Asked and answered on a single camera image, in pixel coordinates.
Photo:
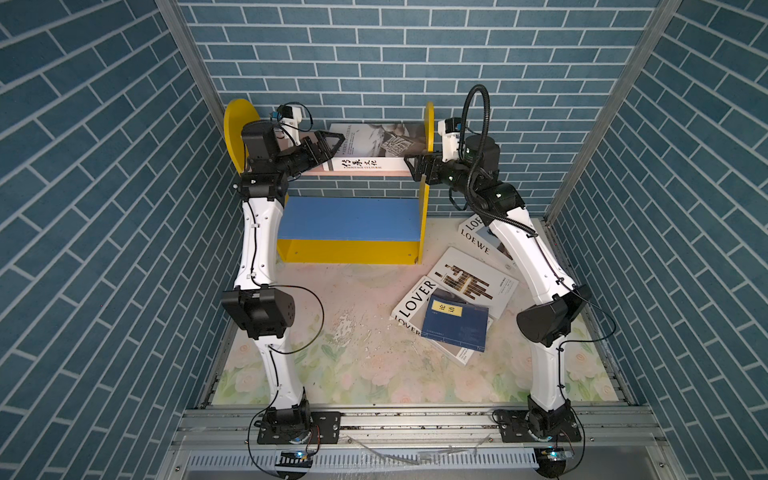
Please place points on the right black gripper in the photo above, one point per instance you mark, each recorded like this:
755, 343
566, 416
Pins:
435, 160

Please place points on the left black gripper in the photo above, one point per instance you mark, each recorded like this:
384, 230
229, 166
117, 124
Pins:
319, 155

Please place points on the Heritage Cultural book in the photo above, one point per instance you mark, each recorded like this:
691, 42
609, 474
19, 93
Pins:
377, 148

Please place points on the navy blue book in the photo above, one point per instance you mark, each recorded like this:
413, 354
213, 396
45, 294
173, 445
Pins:
451, 320

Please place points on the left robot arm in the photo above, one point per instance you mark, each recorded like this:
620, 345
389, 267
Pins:
256, 304

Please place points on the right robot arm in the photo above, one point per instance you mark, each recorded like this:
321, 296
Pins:
471, 168

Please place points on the yellow pink blue bookshelf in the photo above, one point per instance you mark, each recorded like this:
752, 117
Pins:
355, 230

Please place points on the white LOEWE book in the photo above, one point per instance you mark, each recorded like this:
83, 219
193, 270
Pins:
483, 244

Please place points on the white brown-pattern book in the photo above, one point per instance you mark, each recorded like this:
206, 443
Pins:
474, 281

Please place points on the white LOVER book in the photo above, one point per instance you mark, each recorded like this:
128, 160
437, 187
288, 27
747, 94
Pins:
410, 314

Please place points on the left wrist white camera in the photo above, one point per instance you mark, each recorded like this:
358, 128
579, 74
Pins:
295, 117

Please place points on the wrist white camera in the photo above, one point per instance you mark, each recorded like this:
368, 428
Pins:
295, 117
449, 131

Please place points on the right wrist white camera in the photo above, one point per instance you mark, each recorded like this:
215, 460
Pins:
449, 131

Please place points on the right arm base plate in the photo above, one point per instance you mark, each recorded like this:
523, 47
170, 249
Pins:
537, 426

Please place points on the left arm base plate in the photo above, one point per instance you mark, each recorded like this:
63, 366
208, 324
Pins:
291, 426

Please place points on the aluminium front rail frame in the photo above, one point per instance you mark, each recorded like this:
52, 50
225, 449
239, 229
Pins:
606, 441

